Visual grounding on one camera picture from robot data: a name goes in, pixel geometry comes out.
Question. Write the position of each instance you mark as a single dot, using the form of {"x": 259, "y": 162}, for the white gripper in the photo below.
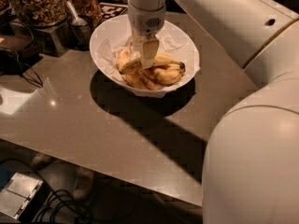
{"x": 145, "y": 21}

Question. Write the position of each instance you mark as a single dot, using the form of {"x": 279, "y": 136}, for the yellow banana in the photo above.
{"x": 137, "y": 80}
{"x": 165, "y": 59}

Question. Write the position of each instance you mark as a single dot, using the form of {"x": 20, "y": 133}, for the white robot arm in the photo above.
{"x": 251, "y": 165}

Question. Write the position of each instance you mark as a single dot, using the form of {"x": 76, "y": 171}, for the white bowl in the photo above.
{"x": 187, "y": 52}

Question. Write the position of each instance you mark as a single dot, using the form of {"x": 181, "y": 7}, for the right brown-spotted banana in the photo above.
{"x": 166, "y": 75}

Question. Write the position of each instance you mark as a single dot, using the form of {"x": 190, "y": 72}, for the white paper napkin liner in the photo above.
{"x": 107, "y": 55}

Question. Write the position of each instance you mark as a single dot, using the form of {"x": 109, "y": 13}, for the black white marker tag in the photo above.
{"x": 110, "y": 10}

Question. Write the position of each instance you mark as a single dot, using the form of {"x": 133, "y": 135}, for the dark cup with spoon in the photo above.
{"x": 81, "y": 34}

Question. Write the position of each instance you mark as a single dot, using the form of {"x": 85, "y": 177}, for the white spoon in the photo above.
{"x": 76, "y": 19}

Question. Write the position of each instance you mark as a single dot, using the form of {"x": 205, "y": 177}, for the small glass granola jar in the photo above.
{"x": 90, "y": 9}

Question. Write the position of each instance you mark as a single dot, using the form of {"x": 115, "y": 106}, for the metal jar stand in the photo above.
{"x": 55, "y": 40}

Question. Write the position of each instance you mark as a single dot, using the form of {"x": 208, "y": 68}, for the large glass nut jar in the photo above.
{"x": 39, "y": 13}

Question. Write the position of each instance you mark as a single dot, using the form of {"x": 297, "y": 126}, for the metal box under table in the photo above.
{"x": 21, "y": 196}

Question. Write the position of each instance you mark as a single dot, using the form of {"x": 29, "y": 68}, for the black device with cable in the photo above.
{"x": 18, "y": 55}

